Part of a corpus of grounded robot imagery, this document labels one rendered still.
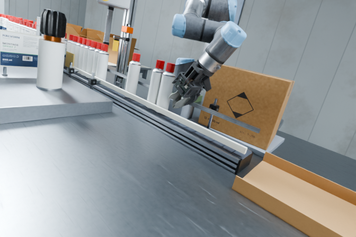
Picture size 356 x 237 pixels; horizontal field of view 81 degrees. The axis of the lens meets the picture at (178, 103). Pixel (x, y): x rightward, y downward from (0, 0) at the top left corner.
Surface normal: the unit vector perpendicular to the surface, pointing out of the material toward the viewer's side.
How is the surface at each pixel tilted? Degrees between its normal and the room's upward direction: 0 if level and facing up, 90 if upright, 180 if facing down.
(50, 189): 0
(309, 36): 90
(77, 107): 90
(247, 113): 90
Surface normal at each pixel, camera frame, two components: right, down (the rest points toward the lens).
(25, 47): 0.80, 0.32
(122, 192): 0.22, -0.94
